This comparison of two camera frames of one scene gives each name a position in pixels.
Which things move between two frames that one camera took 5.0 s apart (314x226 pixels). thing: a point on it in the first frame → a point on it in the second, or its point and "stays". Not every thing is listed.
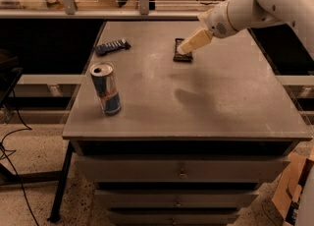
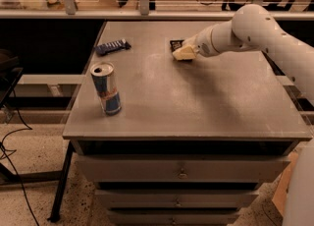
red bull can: x=107 y=89 stays
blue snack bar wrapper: x=113 y=46 stays
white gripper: x=218 y=21 → x=202 y=43
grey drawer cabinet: x=198 y=133 stays
